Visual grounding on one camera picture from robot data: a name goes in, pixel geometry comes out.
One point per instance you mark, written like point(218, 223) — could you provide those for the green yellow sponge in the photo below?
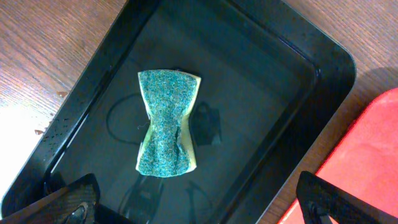
point(169, 97)

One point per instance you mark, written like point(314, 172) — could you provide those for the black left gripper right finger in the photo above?
point(323, 202)

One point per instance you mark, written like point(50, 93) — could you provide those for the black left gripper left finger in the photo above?
point(74, 203)

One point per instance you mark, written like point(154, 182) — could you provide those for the black plastic tray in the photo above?
point(270, 82)

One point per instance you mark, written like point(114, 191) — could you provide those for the red serving tray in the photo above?
point(364, 163)

